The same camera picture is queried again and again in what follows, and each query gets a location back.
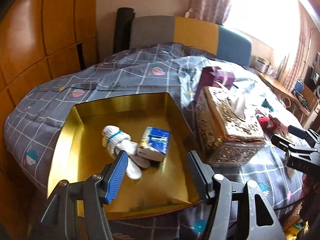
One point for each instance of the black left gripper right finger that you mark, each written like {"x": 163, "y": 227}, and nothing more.
{"x": 202, "y": 176}

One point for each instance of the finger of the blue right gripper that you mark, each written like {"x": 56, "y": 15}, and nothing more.
{"x": 301, "y": 133}
{"x": 282, "y": 143}

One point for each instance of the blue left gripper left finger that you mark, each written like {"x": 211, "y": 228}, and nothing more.
{"x": 114, "y": 177}

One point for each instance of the red plush toy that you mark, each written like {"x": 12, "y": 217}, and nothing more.
{"x": 267, "y": 124}

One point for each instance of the white rolled socks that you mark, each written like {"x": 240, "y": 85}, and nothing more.
{"x": 115, "y": 140}

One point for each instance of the wooden side desk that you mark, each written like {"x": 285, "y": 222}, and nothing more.
{"x": 278, "y": 89}

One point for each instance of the gold open storage box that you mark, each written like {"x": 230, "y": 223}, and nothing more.
{"x": 81, "y": 155}

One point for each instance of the blue tissue pack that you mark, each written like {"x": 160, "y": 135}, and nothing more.
{"x": 154, "y": 144}

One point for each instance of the grey checked bed quilt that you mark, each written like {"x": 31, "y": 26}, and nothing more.
{"x": 175, "y": 68}

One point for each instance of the blue folding chair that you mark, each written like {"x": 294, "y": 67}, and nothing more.
{"x": 299, "y": 86}

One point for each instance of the white box on desk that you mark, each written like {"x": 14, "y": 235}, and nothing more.
{"x": 261, "y": 64}

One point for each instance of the purple cardboard box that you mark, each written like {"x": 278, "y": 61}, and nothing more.
{"x": 213, "y": 77}

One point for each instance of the grey yellow blue headboard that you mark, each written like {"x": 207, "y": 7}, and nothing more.
{"x": 216, "y": 39}

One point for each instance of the black rolled mat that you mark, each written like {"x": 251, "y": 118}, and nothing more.
{"x": 122, "y": 31}

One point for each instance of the pink curtain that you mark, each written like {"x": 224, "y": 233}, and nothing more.
{"x": 213, "y": 11}

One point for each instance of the wooden wardrobe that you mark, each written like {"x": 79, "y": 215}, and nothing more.
{"x": 44, "y": 43}

